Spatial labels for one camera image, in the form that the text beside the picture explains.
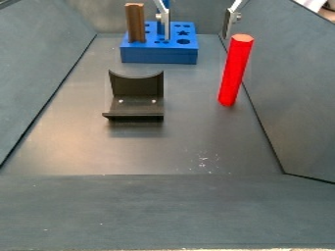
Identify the brown notched block peg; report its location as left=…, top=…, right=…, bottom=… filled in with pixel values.
left=124, top=3, right=145, bottom=43

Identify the blue shape-sorting board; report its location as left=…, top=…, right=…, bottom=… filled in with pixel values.
left=119, top=21, right=199, bottom=65

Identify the red hexagonal peg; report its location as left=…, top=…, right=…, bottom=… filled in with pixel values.
left=217, top=33, right=253, bottom=107

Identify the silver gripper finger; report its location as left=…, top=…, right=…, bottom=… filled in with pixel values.
left=153, top=0, right=169, bottom=40
left=221, top=0, right=243, bottom=39

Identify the black curved holder stand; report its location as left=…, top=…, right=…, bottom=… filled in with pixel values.
left=101, top=72, right=165, bottom=121

